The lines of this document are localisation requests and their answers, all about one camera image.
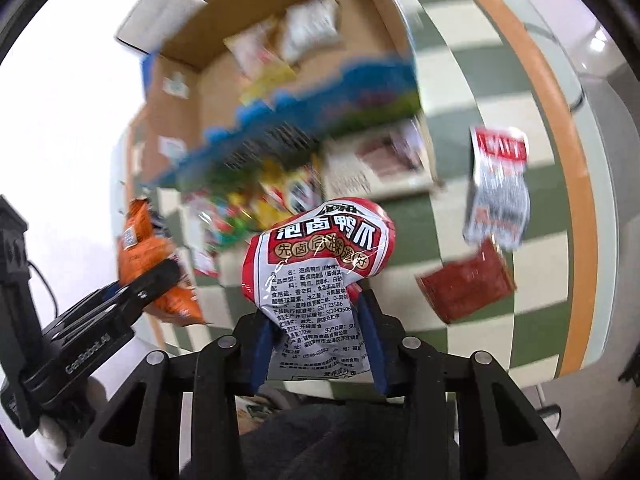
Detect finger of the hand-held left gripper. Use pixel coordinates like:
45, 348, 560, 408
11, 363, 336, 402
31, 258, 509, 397
111, 259, 182, 319

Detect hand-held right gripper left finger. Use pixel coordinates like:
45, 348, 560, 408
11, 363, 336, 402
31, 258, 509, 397
57, 310, 282, 480

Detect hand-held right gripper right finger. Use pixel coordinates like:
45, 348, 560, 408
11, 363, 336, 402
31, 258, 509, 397
356, 287, 583, 480

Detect orange snack packet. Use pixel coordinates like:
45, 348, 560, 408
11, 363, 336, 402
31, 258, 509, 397
117, 197, 206, 326

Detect red-edged white snack packet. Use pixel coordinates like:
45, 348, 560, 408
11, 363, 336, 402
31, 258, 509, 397
240, 196, 398, 381

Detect silver packet with red label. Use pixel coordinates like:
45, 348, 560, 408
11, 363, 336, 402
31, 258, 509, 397
462, 126, 532, 252

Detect cardboard box with blue print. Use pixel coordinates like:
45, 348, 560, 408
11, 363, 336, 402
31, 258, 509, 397
127, 0, 426, 192

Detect dark red flat snack packet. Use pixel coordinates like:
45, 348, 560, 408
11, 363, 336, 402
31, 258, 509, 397
416, 239, 517, 324

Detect pile of colourful snack packets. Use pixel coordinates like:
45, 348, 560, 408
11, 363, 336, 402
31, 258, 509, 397
180, 157, 326, 277

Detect beige packet with red label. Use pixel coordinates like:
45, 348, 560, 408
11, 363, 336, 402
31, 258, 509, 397
324, 119, 442, 198

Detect flat yellow green packet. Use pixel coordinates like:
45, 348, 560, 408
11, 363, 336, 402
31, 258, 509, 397
240, 62, 302, 107

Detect green white checkered tablecloth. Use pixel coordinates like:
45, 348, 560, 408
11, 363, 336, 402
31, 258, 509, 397
112, 0, 601, 411

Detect red white crayfish print packet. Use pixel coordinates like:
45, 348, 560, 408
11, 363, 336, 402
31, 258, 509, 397
224, 16, 287, 79

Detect white rectangular case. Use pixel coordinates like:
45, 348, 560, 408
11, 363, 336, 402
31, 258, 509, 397
116, 0, 212, 54

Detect snack packets inside box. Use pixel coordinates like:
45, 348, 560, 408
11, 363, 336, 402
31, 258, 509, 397
277, 0, 347, 64

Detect black cable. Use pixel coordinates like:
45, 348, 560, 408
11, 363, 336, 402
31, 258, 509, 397
27, 259, 62, 317

